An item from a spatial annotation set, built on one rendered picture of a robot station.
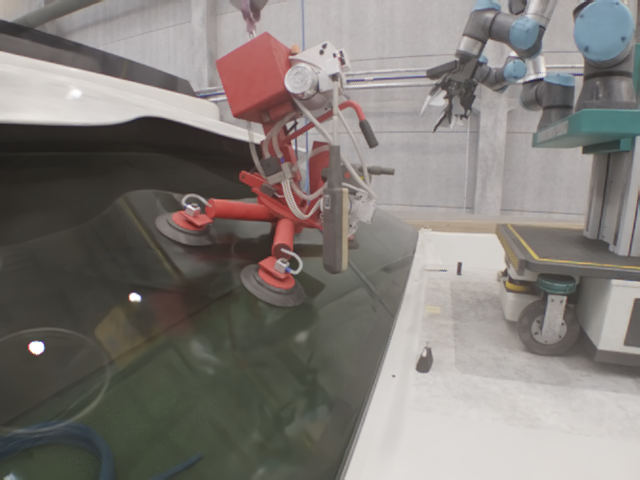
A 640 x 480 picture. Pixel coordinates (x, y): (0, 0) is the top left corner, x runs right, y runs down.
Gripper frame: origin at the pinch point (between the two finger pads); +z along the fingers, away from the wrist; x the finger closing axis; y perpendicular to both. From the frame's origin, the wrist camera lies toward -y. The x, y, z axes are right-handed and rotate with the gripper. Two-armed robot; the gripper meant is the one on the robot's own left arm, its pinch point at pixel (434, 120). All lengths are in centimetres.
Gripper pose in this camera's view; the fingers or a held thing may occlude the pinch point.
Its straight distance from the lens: 115.6
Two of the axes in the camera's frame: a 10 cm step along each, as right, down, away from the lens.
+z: -2.9, 8.3, 4.9
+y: 5.2, 5.6, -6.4
